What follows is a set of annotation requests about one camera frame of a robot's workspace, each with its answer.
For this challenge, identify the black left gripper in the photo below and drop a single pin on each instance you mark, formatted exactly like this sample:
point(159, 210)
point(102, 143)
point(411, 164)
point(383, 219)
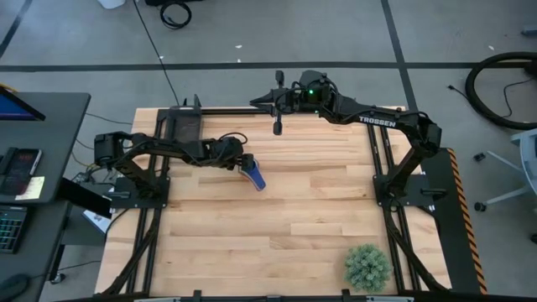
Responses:
point(235, 155)

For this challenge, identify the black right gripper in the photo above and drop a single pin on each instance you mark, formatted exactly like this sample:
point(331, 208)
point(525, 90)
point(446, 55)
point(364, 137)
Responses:
point(308, 102)

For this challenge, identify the dark blue measuring cup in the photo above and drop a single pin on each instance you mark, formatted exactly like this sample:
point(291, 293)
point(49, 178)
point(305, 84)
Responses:
point(258, 178)

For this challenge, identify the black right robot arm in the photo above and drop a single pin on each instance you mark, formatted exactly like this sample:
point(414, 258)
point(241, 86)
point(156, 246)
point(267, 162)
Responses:
point(377, 119)

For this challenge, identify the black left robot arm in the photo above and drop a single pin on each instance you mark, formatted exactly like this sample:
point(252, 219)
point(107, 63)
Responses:
point(168, 147)

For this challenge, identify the black mesh basket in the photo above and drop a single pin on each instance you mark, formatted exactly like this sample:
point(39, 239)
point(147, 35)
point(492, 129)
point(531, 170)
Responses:
point(184, 126)

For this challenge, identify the white printed box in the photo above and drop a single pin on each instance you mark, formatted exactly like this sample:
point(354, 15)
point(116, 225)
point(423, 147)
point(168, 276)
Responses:
point(96, 220)

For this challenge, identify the small green potted plant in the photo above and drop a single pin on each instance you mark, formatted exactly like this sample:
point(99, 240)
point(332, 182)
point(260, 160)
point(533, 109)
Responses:
point(367, 268)

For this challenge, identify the black flat panel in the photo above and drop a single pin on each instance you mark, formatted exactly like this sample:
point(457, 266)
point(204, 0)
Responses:
point(84, 197)

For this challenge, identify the white round object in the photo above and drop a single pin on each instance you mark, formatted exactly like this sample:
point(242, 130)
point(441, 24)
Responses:
point(111, 3)

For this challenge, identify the dark grey desk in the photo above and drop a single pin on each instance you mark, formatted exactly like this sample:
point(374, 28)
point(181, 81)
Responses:
point(54, 138)

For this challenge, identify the black plate with hazard stripe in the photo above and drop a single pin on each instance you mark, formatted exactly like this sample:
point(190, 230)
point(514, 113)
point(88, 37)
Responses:
point(444, 235)

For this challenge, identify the pale sticky note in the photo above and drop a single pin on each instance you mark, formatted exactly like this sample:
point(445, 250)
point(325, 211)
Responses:
point(31, 188)

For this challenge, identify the black phone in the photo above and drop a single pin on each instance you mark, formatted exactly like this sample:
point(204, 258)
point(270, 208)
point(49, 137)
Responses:
point(19, 170)

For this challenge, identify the laptop with blue screen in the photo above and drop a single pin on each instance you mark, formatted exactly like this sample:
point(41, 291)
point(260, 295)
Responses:
point(14, 108)

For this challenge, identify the black backlit keyboard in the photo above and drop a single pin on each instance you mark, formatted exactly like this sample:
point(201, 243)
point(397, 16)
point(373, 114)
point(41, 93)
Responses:
point(10, 228)

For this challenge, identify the dark computer mouse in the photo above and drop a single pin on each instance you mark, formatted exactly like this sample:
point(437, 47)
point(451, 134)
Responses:
point(13, 286)

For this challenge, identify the white chair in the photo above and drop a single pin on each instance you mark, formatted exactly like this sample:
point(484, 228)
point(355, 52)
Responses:
point(529, 155)

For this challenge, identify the black aluminium table frame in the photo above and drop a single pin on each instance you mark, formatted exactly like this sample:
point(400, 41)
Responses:
point(226, 111)

